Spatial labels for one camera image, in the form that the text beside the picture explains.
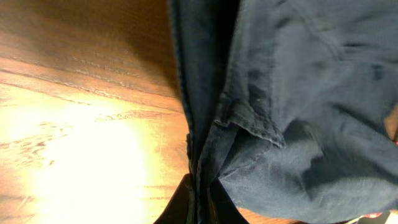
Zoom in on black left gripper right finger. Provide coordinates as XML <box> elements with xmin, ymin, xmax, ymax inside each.
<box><xmin>210</xmin><ymin>179</ymin><xmax>248</xmax><ymax>224</ymax></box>

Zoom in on dark blue shorts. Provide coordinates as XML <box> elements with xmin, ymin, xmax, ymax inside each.
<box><xmin>170</xmin><ymin>0</ymin><xmax>397</xmax><ymax>223</ymax></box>

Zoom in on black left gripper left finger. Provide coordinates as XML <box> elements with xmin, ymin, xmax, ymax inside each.
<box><xmin>154</xmin><ymin>174</ymin><xmax>192</xmax><ymax>224</ymax></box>

